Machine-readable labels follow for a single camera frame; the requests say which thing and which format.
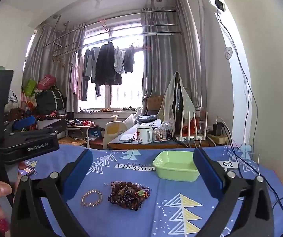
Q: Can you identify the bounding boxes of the green plastic basket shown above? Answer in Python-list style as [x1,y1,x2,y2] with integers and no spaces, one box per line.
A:
[152,150,201,182]

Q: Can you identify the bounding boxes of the white enamel mug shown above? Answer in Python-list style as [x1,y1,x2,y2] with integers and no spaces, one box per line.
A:
[136,125,154,144]

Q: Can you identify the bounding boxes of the smartphone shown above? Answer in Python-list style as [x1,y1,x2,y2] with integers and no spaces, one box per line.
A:
[18,162,35,177]

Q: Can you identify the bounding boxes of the beige chair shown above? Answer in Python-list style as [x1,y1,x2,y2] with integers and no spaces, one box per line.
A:
[102,121,128,150]

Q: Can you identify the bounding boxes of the clear plastic bag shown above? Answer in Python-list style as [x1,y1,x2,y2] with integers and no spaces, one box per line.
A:
[152,121,174,142]

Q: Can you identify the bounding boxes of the wall socket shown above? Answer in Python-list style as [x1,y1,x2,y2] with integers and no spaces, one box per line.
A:
[213,0,226,12]

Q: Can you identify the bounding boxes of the black table cable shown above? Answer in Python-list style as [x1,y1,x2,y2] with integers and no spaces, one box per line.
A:
[230,150,283,221]

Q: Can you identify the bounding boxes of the dark hanging jacket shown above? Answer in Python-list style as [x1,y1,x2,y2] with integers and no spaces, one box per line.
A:
[94,42,122,97]

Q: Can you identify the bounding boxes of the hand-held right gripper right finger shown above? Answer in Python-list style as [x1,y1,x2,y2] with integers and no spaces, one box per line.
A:
[193,147,275,237]

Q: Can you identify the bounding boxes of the skewers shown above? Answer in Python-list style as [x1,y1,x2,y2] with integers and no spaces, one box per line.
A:
[104,181,152,211]

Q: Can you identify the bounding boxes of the dark green bag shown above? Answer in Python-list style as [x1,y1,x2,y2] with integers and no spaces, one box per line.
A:
[35,89,66,115]

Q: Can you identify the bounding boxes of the grey hanging shirt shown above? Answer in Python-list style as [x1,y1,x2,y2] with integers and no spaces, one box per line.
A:
[114,46,126,74]

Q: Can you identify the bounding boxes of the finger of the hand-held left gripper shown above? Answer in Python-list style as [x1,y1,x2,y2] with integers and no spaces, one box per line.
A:
[7,119,68,141]
[12,115,37,131]

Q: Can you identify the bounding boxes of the brown cardboard box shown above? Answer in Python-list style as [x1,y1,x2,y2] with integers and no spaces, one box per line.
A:
[146,96,165,110]

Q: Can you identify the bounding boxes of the grey curtain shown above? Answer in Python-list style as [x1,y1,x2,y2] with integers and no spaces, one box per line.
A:
[141,0,202,119]
[23,22,87,113]

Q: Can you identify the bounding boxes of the light green bag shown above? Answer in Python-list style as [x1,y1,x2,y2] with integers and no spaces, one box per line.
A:
[23,79,37,97]

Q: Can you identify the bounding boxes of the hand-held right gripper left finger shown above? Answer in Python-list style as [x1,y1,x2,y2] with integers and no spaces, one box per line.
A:
[10,149,94,237]

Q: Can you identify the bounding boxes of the pink hanging garments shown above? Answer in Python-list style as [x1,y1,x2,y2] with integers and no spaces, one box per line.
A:
[69,52,85,97]

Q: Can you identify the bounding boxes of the small wooden side table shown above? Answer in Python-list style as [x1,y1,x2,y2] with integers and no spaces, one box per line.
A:
[66,123,100,149]

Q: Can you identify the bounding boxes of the purple bead bracelet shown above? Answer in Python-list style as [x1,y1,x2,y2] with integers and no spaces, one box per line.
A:
[108,193,142,211]

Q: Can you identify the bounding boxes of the window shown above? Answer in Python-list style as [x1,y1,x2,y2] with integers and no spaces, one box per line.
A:
[78,18,147,111]

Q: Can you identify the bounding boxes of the clear bead bracelet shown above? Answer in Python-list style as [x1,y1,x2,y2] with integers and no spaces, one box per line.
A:
[81,189,103,206]

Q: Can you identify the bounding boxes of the dark wall cable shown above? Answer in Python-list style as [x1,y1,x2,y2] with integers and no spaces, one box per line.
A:
[216,5,259,158]

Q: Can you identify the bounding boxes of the black charger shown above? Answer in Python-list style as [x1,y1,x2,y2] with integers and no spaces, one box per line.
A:
[213,122,224,136]

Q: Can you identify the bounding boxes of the blue-grey hanging shirt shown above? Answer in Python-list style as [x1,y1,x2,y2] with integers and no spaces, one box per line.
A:
[82,47,101,102]

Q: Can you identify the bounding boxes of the white notebook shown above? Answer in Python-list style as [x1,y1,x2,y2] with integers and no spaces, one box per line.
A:
[119,133,136,143]

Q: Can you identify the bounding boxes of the white printed paper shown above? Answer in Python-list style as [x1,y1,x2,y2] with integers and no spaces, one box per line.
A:
[140,119,162,127]

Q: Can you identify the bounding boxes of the dark hanging garment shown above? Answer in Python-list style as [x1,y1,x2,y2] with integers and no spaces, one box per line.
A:
[124,48,135,74]

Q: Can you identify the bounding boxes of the beige power strip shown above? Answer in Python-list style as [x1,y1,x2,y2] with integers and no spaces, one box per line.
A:
[207,133,228,145]

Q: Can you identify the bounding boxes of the pink bag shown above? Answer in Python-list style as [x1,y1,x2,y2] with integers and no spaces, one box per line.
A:
[37,74,57,91]

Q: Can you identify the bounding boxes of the small white device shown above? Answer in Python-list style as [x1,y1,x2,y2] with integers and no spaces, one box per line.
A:
[217,160,239,172]

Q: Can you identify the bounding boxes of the metal drying rack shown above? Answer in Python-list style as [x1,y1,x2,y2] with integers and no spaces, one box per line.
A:
[43,0,182,56]

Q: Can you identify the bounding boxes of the blue tree-print tablecloth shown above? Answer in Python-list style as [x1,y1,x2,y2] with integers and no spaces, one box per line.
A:
[8,144,283,237]

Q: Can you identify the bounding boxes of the white router with antennas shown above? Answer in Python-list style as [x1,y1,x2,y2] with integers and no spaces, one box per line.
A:
[175,111,209,141]

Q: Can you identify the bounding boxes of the wooden desk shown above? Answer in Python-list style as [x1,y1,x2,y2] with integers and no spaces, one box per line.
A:
[107,118,231,150]

